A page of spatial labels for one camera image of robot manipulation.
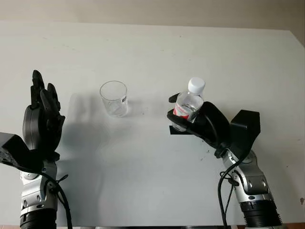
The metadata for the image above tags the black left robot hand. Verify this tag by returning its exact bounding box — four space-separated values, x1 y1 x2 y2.
22 69 66 160

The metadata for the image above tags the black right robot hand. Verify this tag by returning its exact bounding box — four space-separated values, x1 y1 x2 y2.
166 93 232 153

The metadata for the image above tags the clear water bottle white cap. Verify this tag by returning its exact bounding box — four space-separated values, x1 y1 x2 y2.
172 77 206 132

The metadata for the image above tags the clear plastic cup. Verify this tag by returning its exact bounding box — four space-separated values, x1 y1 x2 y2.
99 80 129 118

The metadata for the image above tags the black tape strip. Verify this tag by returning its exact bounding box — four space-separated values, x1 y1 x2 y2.
169 125 194 136

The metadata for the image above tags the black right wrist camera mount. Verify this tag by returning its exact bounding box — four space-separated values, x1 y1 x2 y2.
214 109 261 166

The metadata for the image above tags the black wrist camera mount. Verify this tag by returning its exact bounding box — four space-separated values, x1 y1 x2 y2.
214 109 261 166
0 132 46 173

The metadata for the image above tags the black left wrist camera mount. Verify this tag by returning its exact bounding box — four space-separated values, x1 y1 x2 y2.
0 132 46 173

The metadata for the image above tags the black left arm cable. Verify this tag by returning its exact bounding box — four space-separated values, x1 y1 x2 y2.
40 169 73 229

